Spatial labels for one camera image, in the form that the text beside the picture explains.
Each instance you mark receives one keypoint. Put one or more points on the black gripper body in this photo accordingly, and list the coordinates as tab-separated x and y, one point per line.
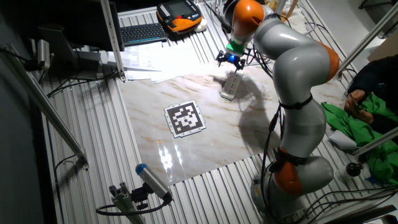
231	58

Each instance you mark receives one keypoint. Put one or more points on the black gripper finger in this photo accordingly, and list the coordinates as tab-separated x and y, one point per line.
241	63
220	57

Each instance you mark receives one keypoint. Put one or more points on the white power strip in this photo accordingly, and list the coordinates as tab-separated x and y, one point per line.
231	87

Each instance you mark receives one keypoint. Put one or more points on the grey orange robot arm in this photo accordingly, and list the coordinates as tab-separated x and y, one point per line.
295	62

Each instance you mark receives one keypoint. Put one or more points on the dark sleeved forearm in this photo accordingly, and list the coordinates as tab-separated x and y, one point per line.
379	74

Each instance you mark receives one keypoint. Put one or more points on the bare person hand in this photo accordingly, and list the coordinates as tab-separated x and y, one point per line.
354	105

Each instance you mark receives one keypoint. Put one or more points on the white paper stack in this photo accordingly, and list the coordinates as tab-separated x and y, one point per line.
177	62

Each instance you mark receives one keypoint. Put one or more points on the black round drum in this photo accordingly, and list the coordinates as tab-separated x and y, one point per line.
227	14

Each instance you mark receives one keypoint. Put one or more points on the orange black teach pendant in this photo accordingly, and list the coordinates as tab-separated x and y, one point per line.
180	15

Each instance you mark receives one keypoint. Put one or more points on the black white fiducial marker board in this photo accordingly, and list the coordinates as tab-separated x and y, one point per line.
185	119

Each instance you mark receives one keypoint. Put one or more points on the black keyboard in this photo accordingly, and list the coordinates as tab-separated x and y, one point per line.
143	32

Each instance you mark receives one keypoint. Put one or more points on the printed paper sheet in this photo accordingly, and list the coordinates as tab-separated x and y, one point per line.
136	57

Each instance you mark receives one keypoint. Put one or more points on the marble pattern mat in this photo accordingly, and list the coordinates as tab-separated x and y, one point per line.
202	149

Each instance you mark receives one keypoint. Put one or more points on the white folded cloth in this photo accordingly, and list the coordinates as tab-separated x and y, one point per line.
342	140

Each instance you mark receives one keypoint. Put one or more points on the brown cardboard box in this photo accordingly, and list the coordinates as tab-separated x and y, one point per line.
388	49

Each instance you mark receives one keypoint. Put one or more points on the white bottle with black cap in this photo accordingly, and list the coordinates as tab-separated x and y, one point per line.
354	169

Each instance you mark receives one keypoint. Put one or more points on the black monitor stand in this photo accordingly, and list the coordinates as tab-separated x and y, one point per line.
62	46

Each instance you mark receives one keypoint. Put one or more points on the green cloth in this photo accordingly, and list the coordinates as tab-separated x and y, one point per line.
382	155

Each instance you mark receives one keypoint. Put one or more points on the aluminium frame post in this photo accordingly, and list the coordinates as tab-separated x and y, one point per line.
112	37

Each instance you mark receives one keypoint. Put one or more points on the aluminium frame strut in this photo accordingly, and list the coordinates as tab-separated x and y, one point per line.
46	109
373	31
376	141

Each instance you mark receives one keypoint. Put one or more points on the silver camera with blue cap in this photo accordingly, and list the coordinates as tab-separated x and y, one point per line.
152	180

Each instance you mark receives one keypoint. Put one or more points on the black camera clamp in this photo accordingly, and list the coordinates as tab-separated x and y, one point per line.
140	194

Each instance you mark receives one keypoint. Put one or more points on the short aluminium profile post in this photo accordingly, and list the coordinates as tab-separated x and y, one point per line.
124	202

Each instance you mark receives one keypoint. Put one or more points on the small silver camera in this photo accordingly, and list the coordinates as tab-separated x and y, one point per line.
43	53

